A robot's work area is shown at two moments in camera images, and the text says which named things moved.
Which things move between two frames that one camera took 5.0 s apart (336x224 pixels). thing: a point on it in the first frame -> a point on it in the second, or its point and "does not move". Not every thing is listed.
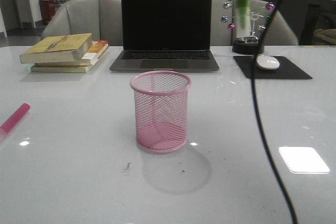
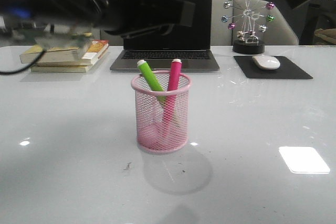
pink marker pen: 15,118 -> 174,92
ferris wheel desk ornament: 248,41 does not move
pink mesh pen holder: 161,102 does not move
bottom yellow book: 45,68 does not move
